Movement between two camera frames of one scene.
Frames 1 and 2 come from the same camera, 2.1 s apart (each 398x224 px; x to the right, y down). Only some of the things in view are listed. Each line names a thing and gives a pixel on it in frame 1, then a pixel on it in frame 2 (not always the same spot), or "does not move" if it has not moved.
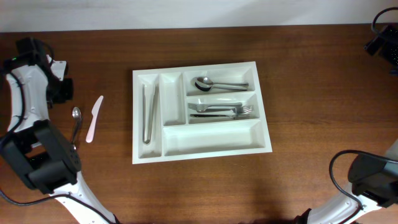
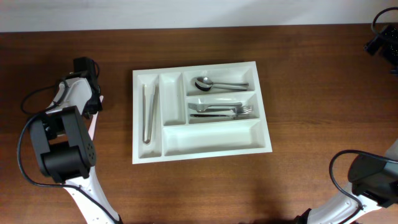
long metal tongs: x=143 y=114 does not move
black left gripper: x=68 y=92 to x=97 y=107
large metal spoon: x=205 y=86 does not move
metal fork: x=204 y=107 does not move
